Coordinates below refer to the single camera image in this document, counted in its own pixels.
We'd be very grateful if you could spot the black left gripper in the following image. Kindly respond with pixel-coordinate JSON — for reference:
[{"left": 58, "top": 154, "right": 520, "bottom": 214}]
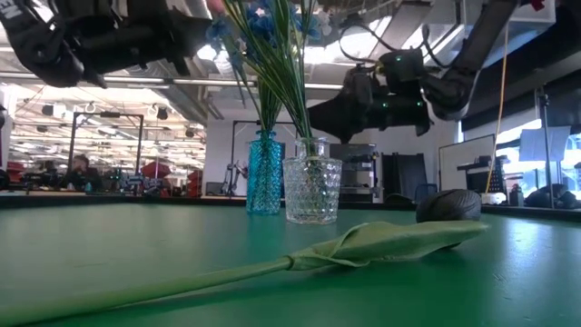
[{"left": 58, "top": 0, "right": 214, "bottom": 87}]

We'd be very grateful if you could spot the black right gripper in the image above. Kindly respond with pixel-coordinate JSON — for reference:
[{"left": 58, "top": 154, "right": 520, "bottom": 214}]
[{"left": 309, "top": 48, "right": 432, "bottom": 144}]

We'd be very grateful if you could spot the blue artificial flower bunch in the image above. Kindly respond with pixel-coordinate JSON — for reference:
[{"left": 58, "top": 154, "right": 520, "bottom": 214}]
[
  {"left": 253, "top": 0, "right": 332, "bottom": 142},
  {"left": 206, "top": 0, "right": 314, "bottom": 142}
]

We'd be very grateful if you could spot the blue glass vase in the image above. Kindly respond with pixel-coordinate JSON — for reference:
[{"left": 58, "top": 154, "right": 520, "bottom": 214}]
[{"left": 246, "top": 130, "right": 284, "bottom": 216}]

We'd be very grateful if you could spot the black artificial tulip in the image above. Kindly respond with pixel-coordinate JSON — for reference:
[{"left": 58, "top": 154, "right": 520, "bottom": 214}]
[{"left": 0, "top": 189, "right": 489, "bottom": 327}]

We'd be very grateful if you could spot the clear glass vase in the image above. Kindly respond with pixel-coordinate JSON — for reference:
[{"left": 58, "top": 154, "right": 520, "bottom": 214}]
[{"left": 281, "top": 137, "right": 344, "bottom": 225}]

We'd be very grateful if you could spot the black appliance cabinet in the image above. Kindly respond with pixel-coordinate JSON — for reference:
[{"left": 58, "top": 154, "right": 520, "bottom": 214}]
[{"left": 330, "top": 143, "right": 381, "bottom": 204}]

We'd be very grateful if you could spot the black panel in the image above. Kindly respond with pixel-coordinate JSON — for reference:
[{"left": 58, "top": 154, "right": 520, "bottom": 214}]
[{"left": 380, "top": 152, "right": 439, "bottom": 203}]

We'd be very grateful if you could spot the whiteboard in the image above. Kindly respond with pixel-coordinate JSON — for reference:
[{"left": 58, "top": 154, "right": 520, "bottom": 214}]
[{"left": 438, "top": 134, "right": 497, "bottom": 192}]

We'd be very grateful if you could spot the black perforated stand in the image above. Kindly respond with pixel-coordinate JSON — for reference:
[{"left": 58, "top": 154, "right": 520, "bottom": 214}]
[{"left": 457, "top": 155, "right": 507, "bottom": 196}]

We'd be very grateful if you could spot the person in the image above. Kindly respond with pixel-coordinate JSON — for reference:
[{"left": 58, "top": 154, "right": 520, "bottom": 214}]
[{"left": 63, "top": 154, "right": 101, "bottom": 192}]

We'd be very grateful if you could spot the white sheet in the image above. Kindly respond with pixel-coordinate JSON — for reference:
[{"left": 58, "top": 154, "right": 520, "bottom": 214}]
[{"left": 518, "top": 125, "right": 572, "bottom": 163}]

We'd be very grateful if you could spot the black light stand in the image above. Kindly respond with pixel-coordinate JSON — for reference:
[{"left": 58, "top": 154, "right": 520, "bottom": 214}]
[{"left": 535, "top": 85, "right": 556, "bottom": 190}]

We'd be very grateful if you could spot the green table mat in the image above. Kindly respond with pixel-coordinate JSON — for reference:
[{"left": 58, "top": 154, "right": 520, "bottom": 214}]
[{"left": 0, "top": 202, "right": 581, "bottom": 327}]

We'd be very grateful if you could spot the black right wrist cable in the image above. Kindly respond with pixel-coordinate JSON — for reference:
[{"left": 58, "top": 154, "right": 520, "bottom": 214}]
[{"left": 338, "top": 22, "right": 455, "bottom": 69}]

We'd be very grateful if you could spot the black station frame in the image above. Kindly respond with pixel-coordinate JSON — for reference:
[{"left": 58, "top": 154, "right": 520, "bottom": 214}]
[
  {"left": 230, "top": 119, "right": 262, "bottom": 183},
  {"left": 67, "top": 112, "right": 145, "bottom": 194}
]

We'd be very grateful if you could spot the yellow hanging cable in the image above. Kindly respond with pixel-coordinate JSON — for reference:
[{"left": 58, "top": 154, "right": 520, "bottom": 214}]
[{"left": 485, "top": 22, "right": 510, "bottom": 194}]

